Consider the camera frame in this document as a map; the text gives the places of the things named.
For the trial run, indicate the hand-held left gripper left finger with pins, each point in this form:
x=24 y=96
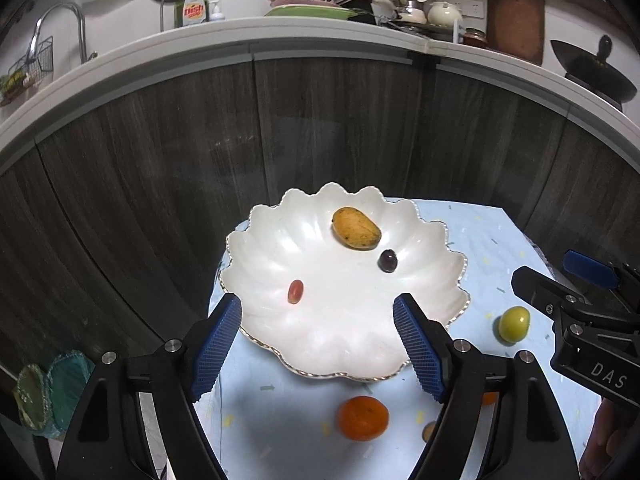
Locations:
x=215 y=345

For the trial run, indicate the chrome faucet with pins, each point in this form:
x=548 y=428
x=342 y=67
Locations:
x=65 y=10

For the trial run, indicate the green woven coaster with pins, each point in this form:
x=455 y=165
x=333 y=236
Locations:
x=32 y=395

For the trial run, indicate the white card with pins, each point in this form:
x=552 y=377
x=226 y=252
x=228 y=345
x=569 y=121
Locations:
x=458 y=31

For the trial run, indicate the person's right hand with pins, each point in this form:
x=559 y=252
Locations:
x=607 y=440

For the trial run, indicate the black wok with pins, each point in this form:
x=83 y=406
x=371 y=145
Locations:
x=595 y=67

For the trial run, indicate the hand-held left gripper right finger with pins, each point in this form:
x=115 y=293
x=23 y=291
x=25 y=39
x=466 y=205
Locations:
x=420 y=347

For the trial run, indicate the green dish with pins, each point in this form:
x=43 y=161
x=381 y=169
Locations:
x=310 y=11

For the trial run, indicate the green apple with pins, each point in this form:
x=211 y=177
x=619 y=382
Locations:
x=513 y=325

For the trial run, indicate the red grape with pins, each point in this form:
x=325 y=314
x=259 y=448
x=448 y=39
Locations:
x=295 y=292

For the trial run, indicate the white mug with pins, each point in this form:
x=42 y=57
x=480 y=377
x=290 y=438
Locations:
x=382 y=7

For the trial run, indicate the white teapot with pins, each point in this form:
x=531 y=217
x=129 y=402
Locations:
x=445 y=14

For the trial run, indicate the yellow mango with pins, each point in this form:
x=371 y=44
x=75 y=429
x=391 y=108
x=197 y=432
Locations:
x=356 y=228

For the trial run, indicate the white scalloped bowl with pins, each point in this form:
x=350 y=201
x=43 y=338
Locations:
x=310 y=260

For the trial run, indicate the brown lidded jar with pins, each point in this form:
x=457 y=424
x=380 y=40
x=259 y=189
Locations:
x=474 y=37

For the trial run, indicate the orange mandarin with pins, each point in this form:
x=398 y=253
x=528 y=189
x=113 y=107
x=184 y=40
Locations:
x=363 y=417

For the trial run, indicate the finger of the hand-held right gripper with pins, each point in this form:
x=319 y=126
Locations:
x=537 y=287
x=590 y=267

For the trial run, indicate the dark purple grape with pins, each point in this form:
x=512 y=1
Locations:
x=387 y=260

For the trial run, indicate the white kitchen countertop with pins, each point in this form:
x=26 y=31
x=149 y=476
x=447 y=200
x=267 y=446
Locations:
x=300 y=27

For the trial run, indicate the small white pot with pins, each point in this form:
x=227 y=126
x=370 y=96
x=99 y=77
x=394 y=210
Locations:
x=410 y=9

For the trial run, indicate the brown cutting board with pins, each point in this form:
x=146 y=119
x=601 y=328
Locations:
x=515 y=20

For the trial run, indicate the teal woven coaster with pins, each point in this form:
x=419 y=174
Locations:
x=70 y=390

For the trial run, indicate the large brown longan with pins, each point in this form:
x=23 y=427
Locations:
x=429 y=431

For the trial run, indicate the white wall socket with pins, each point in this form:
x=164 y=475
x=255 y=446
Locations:
x=476 y=9

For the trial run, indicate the green dish soap bottle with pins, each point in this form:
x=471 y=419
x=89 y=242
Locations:
x=192 y=10

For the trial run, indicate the light blue patterned tablecloth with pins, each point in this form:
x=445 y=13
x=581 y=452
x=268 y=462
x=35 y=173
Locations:
x=490 y=240

